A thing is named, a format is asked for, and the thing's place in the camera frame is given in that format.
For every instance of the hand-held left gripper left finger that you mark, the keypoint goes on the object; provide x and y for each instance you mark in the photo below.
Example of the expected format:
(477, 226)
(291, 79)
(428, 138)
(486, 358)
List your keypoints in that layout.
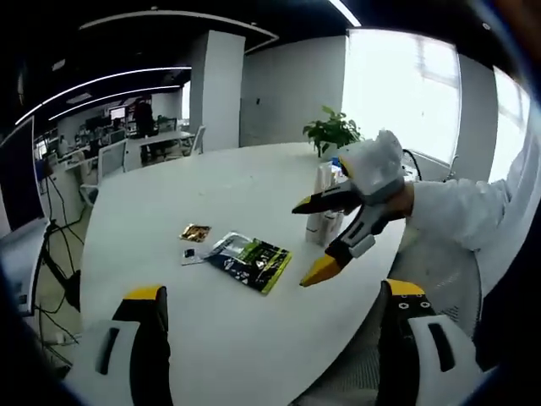
(105, 355)

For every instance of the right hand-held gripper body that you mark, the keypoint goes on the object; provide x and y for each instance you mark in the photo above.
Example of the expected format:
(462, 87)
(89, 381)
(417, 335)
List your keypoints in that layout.
(376, 169)

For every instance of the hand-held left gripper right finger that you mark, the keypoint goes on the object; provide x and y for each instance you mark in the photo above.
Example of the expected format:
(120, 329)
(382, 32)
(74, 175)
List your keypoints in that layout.
(439, 351)

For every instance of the white red-banded skincare bottle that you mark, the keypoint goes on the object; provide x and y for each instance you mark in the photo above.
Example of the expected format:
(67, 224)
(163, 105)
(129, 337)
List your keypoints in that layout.
(313, 223)

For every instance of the green black skincare packet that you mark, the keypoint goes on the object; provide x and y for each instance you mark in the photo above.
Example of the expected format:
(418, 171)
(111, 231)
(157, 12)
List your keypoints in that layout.
(253, 262)

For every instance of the small skincare sample sachet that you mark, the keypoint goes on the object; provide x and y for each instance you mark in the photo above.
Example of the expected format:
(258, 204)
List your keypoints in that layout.
(190, 254)

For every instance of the gold foil skincare sachet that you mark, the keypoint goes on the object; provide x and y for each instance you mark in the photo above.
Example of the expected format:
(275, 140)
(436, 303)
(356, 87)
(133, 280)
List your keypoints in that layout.
(194, 232)

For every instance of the person's right hand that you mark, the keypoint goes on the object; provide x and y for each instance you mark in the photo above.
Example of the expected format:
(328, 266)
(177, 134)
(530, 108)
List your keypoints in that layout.
(406, 203)

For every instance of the white floor power strip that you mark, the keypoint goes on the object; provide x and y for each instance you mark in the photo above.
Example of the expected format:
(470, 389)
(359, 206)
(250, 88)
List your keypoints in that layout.
(59, 338)

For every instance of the potted green plant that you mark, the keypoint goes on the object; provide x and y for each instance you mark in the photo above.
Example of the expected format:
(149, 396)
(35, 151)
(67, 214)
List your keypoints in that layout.
(334, 131)

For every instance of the white mesh office chair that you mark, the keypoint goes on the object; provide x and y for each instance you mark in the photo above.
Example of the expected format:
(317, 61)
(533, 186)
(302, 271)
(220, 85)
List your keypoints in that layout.
(444, 287)

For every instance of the black laptop stand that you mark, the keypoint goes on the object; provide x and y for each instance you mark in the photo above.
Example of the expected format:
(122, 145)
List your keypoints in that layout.
(72, 287)

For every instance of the bright window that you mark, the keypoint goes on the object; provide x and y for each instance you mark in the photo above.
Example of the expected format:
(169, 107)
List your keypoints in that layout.
(401, 93)

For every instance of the short ceiling light bar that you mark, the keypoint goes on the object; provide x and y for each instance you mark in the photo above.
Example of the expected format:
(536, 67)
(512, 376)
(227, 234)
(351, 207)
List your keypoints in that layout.
(344, 12)

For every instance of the white office desk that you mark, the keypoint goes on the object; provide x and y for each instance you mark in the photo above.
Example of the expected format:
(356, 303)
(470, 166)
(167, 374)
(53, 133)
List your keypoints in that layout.
(165, 144)

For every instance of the long ceiling light strip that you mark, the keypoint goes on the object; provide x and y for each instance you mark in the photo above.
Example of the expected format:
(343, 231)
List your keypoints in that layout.
(169, 67)

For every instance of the pink screen monitor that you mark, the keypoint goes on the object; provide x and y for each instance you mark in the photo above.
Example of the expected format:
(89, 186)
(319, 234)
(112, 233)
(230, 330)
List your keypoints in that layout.
(118, 113)

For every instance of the curved white ceiling trim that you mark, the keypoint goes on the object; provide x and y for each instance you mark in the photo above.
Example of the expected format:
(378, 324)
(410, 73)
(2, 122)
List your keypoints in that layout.
(169, 13)

